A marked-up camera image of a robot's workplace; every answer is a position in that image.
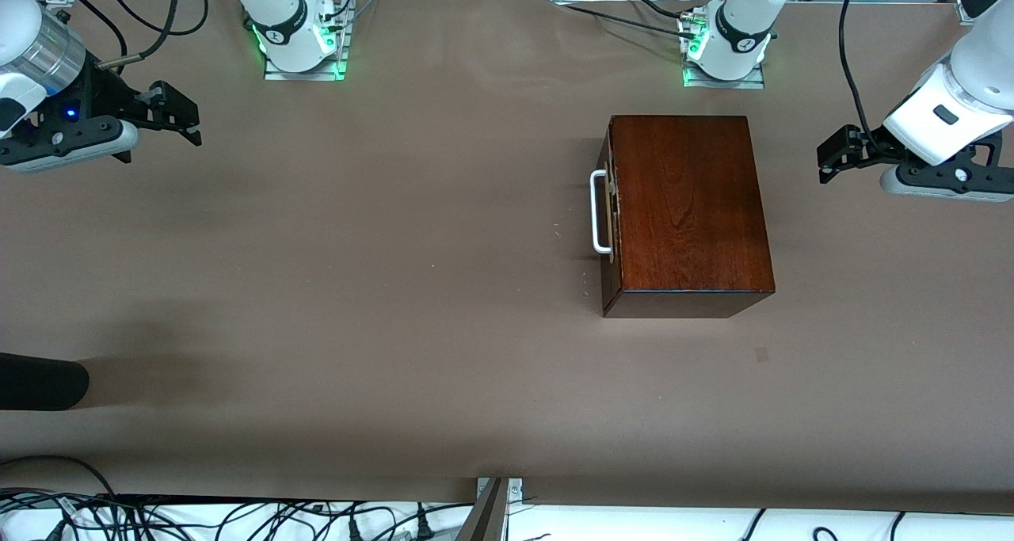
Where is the wooden drawer with white handle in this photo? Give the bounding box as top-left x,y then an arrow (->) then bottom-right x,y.
590,121 -> 623,292

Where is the dark wooden drawer cabinet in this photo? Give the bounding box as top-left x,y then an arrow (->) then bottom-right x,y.
600,115 -> 776,318

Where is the table cover sheet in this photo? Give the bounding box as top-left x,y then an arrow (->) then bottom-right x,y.
0,0 -> 1014,514

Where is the black rounded object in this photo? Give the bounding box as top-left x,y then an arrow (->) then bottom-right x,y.
0,352 -> 90,412

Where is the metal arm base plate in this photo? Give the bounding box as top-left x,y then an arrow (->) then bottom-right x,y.
683,9 -> 766,90
264,0 -> 350,82

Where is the aluminium corner bracket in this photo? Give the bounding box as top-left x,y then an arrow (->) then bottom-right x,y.
475,477 -> 524,504

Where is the grey metal post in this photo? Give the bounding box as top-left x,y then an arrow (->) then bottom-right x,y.
457,478 -> 509,541

